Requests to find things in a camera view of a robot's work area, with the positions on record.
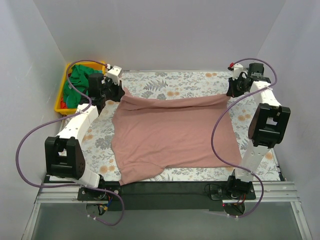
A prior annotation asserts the pink mario t shirt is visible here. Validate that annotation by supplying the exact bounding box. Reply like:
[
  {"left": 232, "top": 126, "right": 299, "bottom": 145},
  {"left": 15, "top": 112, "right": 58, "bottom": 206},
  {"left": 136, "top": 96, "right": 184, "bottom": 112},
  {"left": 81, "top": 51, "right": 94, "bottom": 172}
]
[{"left": 111, "top": 92, "right": 242, "bottom": 185}]

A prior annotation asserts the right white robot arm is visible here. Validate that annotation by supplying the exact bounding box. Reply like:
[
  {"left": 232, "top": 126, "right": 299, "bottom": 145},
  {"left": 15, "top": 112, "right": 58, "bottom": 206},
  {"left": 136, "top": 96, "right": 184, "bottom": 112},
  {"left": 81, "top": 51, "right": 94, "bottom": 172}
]
[{"left": 225, "top": 62, "right": 291, "bottom": 199}]

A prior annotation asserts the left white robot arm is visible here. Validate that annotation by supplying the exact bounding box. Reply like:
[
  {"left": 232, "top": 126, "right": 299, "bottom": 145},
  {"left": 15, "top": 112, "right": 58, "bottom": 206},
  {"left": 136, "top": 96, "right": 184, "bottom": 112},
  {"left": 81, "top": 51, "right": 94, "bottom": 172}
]
[{"left": 44, "top": 67, "right": 125, "bottom": 200}]

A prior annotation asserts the yellow plastic bin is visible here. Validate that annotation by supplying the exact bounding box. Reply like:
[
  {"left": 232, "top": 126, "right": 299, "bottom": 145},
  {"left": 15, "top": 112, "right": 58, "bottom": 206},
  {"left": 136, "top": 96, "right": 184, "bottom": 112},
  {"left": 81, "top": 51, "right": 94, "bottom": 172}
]
[{"left": 54, "top": 60, "right": 107, "bottom": 115}]

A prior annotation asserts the green t shirt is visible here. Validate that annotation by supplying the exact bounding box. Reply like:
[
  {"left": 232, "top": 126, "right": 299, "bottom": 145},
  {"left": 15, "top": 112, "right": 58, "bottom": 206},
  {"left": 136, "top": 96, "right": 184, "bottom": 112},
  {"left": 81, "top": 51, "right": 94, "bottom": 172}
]
[{"left": 63, "top": 64, "right": 98, "bottom": 109}]

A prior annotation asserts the red t shirt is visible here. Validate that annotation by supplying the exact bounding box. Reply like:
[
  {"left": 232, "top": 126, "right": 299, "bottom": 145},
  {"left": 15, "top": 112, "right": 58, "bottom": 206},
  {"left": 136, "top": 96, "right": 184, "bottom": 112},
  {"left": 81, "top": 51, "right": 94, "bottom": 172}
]
[{"left": 58, "top": 96, "right": 69, "bottom": 109}]

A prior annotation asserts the floral table mat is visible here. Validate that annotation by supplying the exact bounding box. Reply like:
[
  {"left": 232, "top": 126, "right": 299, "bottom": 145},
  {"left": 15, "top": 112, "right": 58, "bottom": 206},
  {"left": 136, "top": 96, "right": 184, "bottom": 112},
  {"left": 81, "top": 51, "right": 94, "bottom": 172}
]
[{"left": 51, "top": 70, "right": 286, "bottom": 182}]

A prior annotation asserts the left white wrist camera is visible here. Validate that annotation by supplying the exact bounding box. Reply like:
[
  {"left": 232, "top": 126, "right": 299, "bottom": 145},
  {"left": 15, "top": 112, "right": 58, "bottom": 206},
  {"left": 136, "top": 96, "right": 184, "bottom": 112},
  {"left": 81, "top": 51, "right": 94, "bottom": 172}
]
[{"left": 106, "top": 66, "right": 123, "bottom": 85}]

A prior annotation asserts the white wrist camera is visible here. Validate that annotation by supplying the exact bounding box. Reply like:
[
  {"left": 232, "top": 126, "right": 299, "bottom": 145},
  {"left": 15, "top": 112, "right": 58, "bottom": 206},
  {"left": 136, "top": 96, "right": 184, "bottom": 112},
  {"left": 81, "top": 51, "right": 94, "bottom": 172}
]
[
  {"left": 227, "top": 62, "right": 244, "bottom": 80},
  {"left": 106, "top": 66, "right": 123, "bottom": 85}
]

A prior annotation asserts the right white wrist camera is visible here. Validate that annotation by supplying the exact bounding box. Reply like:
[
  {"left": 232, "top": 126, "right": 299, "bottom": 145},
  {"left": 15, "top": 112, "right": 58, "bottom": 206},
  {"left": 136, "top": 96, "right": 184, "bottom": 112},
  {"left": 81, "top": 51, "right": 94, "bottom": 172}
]
[{"left": 227, "top": 62, "right": 244, "bottom": 80}]

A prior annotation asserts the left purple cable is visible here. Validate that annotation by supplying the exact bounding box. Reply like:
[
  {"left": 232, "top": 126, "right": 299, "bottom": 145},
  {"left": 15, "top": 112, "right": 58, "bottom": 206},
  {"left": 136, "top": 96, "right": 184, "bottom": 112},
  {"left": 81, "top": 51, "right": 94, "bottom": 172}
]
[{"left": 15, "top": 59, "right": 125, "bottom": 227}]

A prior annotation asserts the aluminium frame rail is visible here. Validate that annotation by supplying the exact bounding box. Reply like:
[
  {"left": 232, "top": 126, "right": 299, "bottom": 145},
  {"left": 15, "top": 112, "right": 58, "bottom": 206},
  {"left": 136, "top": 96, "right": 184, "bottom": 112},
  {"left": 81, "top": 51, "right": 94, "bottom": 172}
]
[{"left": 35, "top": 181, "right": 299, "bottom": 204}]

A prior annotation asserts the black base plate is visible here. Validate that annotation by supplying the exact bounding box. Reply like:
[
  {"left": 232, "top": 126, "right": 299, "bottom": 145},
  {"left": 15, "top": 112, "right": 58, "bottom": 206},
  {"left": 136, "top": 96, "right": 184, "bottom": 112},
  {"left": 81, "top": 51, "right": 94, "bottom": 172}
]
[{"left": 77, "top": 181, "right": 256, "bottom": 211}]

